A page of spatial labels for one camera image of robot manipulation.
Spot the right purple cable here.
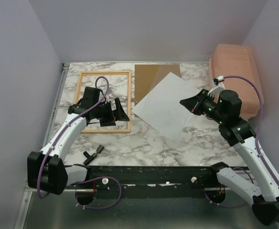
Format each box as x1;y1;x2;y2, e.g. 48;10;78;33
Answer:
204;75;279;227

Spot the brown cardboard backing board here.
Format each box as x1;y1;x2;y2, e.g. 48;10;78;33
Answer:
134;64;182;105

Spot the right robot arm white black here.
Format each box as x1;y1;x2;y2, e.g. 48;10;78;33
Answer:
180;89;279;226

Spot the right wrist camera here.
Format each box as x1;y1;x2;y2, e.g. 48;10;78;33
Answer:
208;75;225;97

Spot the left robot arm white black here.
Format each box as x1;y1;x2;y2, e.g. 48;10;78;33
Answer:
27;87;129;195

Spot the light wooden picture frame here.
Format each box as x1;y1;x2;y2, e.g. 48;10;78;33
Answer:
74;71;131;134

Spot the black mounting base rail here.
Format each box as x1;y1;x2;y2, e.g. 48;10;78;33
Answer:
64;165;236;199

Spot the black T-handle tool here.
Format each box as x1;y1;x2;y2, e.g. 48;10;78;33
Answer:
83;145;105;166

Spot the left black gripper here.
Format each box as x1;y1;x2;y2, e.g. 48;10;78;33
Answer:
93;98;129;127

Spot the translucent pink plastic box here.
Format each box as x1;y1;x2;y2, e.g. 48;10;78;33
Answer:
208;44;264;120

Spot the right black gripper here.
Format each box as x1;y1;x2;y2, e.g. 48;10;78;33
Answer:
180;88;226;124

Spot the aluminium extrusion rail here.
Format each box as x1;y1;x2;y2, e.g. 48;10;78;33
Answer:
24;186;75;192

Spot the white photo paper sheet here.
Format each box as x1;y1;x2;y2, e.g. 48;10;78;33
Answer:
132;73;200;141

